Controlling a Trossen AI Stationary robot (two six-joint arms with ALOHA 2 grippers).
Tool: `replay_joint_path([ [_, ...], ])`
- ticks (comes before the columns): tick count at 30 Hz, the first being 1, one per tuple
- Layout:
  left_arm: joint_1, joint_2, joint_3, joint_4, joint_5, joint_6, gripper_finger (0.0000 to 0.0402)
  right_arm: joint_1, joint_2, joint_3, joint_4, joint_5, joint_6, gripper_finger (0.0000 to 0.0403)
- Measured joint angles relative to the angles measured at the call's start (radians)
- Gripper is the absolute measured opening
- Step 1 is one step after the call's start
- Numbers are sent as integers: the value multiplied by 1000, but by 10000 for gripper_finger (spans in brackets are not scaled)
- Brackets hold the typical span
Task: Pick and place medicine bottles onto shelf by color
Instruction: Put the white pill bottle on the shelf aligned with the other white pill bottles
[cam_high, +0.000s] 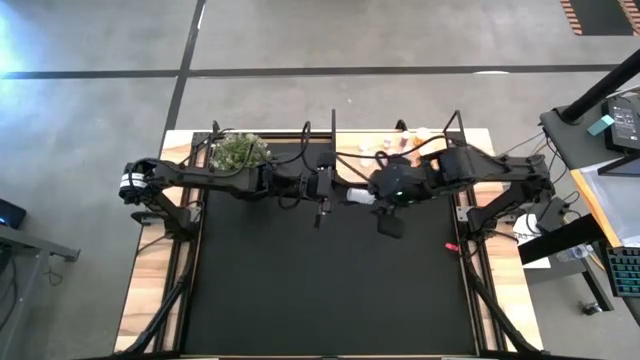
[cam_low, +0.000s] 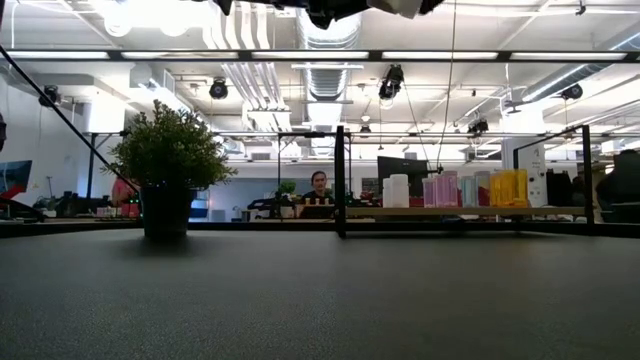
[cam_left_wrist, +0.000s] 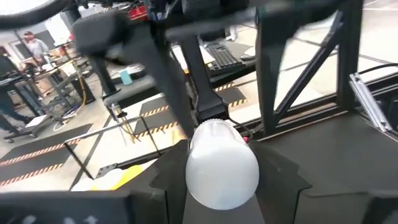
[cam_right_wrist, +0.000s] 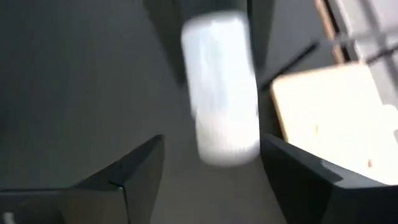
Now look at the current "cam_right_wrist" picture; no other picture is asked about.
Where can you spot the wooden shelf with black frame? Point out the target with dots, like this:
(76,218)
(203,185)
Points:
(329,124)

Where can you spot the frosted white bottle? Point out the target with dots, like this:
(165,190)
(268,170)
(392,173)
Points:
(222,93)

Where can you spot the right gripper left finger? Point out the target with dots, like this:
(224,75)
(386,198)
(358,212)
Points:
(118,199)

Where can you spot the black table mat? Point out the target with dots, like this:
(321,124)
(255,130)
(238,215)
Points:
(77,93)

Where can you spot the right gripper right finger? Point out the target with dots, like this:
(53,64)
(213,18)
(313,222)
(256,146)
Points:
(311,193)

